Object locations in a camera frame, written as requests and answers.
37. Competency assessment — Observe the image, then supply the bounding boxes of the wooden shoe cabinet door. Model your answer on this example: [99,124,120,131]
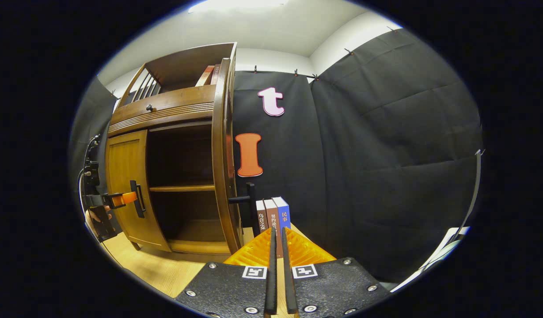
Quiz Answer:
[212,57,243,254]
[105,129,172,252]

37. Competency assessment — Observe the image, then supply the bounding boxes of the wooden double-door shoe cabinet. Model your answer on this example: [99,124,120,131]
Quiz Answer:
[104,42,261,256]

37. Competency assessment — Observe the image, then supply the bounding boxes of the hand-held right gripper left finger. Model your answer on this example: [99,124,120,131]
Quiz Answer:
[174,227,277,318]

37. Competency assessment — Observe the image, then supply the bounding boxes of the blue book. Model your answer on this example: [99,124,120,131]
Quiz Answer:
[272,196,292,231]

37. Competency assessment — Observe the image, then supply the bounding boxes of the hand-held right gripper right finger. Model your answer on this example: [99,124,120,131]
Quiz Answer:
[281,227,391,318]

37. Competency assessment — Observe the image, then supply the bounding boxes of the black backdrop cloth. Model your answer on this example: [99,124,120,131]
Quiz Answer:
[70,29,483,283]

